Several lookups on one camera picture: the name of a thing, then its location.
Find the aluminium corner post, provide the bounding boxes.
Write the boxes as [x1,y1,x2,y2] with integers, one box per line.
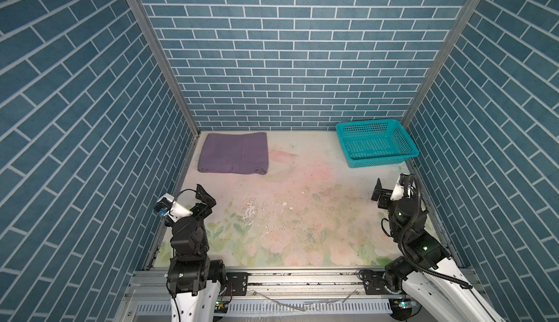
[400,0,481,128]
[126,0,199,139]

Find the left side aluminium rail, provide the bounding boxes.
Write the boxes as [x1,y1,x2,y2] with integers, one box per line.
[142,135,199,270]

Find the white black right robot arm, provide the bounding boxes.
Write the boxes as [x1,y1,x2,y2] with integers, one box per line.
[371,174,503,321]

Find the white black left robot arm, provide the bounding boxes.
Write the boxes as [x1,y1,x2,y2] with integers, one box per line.
[160,184,227,321]

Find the white vented cable duct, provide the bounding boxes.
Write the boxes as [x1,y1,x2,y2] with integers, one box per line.
[135,299,394,316]

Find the left rear aluminium corner post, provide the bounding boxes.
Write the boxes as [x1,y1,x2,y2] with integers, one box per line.
[126,0,199,139]

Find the teal plastic basket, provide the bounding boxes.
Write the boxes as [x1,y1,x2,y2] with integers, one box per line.
[336,119,419,168]

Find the right rear aluminium corner post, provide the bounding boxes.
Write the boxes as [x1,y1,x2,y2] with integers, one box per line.
[400,0,481,128]

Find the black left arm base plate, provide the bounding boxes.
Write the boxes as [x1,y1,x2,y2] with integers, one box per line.
[224,272,249,297]

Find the purple trousers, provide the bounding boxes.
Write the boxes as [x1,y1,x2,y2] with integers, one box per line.
[197,133,269,175]

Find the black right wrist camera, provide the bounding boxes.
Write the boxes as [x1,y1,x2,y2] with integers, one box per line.
[390,173,411,201]

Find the aluminium front rail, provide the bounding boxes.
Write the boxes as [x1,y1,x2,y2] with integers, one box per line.
[123,268,396,302]

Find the aluminium rail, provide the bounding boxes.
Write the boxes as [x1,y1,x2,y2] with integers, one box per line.
[142,135,199,270]
[406,158,466,268]
[123,268,396,302]

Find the right side aluminium rail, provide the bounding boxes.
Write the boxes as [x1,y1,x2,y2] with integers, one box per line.
[406,158,466,268]

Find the right green circuit board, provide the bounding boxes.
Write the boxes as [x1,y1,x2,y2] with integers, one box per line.
[389,299,417,321]

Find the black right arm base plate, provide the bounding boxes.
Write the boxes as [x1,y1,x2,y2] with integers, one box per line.
[357,269,391,295]

